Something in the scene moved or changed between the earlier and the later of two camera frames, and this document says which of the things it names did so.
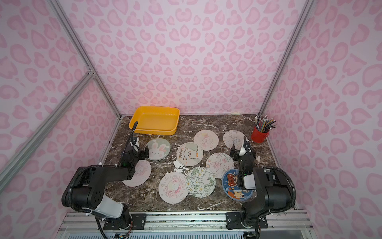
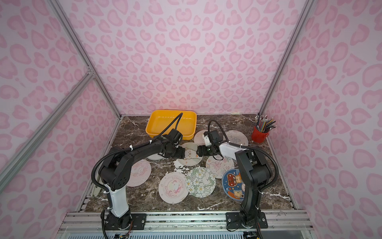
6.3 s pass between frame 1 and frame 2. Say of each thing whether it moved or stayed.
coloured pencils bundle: stayed
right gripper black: moved
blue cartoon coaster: stayed
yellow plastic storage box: moved
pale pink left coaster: stayed
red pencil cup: stayed
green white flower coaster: stayed
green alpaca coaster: stayed
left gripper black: moved
